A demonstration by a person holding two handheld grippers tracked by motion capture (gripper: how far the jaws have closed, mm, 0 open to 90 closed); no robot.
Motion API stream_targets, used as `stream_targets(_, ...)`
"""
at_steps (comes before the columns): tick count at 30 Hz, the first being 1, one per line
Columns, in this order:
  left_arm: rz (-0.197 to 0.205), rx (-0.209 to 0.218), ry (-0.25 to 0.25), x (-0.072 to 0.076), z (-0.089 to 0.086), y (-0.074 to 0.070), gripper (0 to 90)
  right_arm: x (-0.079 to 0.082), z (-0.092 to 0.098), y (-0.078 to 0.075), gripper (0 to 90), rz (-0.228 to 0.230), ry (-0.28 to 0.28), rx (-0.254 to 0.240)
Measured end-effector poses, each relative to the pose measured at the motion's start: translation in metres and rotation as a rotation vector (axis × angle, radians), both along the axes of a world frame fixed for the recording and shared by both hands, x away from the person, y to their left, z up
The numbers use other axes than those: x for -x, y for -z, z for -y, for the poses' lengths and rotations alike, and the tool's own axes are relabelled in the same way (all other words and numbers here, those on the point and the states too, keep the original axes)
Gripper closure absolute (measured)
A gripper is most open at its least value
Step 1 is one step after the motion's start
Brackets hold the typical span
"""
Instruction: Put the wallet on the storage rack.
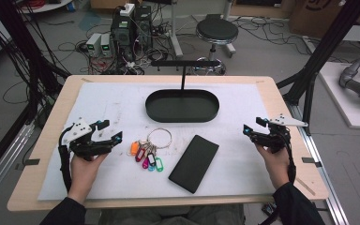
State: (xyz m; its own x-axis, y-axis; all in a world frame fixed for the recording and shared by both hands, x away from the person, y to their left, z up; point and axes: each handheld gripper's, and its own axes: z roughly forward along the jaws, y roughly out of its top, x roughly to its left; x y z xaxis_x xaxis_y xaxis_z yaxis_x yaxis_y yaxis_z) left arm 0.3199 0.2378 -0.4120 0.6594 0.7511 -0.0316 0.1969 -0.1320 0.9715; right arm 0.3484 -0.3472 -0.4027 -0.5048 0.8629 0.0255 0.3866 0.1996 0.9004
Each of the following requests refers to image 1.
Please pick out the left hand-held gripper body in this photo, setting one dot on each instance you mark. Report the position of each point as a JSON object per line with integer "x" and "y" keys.
{"x": 82, "y": 146}

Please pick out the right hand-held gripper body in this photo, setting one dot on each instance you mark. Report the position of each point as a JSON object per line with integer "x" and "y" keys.
{"x": 273, "y": 139}

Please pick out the person's left hand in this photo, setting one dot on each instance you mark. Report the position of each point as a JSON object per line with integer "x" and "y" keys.
{"x": 86, "y": 175}

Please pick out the person's right hand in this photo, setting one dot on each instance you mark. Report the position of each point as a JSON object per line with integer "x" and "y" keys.
{"x": 276, "y": 167}

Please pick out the white table mat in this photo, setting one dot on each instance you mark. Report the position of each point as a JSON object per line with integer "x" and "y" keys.
{"x": 112, "y": 103}

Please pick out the key bunch with coloured tags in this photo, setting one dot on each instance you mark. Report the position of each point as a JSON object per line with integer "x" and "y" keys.
{"x": 147, "y": 153}

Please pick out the black table clamp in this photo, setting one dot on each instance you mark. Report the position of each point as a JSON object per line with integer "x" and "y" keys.
{"x": 29, "y": 162}
{"x": 312, "y": 161}

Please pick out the black smartphone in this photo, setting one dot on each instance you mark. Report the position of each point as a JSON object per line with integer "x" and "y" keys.
{"x": 193, "y": 164}

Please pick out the black oval tray with stand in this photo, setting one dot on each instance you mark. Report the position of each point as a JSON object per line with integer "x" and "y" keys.
{"x": 182, "y": 108}

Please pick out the grey bench power supply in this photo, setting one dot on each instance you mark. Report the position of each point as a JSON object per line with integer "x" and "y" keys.
{"x": 93, "y": 43}
{"x": 106, "y": 45}

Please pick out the white platform board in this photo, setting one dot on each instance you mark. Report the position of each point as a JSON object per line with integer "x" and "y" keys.
{"x": 347, "y": 103}

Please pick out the black computer tower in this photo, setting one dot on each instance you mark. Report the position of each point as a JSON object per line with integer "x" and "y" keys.
{"x": 143, "y": 22}
{"x": 123, "y": 34}

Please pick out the person's legs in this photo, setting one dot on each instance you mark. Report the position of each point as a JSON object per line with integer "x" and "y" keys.
{"x": 172, "y": 216}

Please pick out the black round stool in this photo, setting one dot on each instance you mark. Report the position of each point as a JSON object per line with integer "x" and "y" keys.
{"x": 217, "y": 29}

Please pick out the white power adapter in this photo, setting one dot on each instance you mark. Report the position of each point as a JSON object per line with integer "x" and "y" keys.
{"x": 127, "y": 9}

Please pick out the white metal stand leg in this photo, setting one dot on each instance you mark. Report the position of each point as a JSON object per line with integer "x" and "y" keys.
{"x": 175, "y": 31}

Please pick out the brown cardboard box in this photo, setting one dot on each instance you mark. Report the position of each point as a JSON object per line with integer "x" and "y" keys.
{"x": 315, "y": 15}

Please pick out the white round table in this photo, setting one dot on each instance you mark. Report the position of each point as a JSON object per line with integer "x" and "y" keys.
{"x": 47, "y": 4}

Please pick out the aluminium rail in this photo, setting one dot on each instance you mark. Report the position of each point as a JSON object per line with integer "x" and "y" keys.
{"x": 3, "y": 162}
{"x": 325, "y": 175}

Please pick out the black metal frame post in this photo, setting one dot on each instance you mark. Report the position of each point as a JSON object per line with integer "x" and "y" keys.
{"x": 22, "y": 43}
{"x": 328, "y": 40}

